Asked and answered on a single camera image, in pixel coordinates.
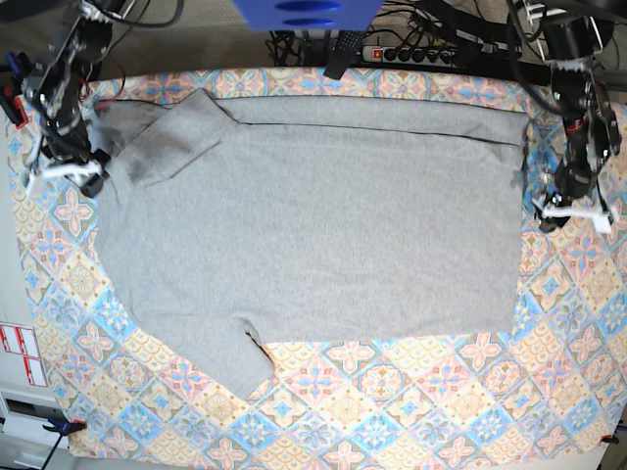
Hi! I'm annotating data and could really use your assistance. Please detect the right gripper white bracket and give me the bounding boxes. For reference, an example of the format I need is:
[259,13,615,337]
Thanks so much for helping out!
[24,148,111,198]

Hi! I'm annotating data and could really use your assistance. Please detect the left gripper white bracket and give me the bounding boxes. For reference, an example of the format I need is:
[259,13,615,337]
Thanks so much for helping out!
[531,192,613,233]

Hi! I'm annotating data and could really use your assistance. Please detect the grey T-shirt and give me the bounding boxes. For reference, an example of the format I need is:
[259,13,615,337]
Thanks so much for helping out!
[95,90,529,398]

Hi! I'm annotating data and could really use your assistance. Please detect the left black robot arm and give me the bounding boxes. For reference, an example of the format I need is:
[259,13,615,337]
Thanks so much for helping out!
[506,1,626,234]

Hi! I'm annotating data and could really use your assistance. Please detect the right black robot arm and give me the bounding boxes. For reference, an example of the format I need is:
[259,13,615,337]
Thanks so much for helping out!
[22,1,128,198]

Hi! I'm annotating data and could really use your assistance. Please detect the red black clamp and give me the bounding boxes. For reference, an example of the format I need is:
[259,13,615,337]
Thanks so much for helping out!
[1,52,30,129]

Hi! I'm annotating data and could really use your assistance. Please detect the patterned tile tablecloth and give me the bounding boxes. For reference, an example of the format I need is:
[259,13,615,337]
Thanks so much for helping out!
[1,69,626,469]

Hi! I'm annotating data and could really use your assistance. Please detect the red white stickers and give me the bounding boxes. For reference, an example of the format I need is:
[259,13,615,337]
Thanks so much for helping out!
[1,323,47,388]

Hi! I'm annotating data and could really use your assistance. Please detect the small orange clamp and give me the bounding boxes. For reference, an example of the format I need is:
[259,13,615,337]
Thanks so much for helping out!
[601,436,619,445]

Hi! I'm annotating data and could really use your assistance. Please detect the blue box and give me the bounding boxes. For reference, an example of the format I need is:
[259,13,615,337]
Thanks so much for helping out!
[233,0,383,31]

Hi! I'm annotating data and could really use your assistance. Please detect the orange black clamp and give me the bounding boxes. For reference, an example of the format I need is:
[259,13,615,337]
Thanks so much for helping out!
[42,418,87,437]

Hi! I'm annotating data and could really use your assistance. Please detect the black power strip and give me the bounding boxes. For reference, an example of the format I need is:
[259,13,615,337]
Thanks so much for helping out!
[362,45,457,68]

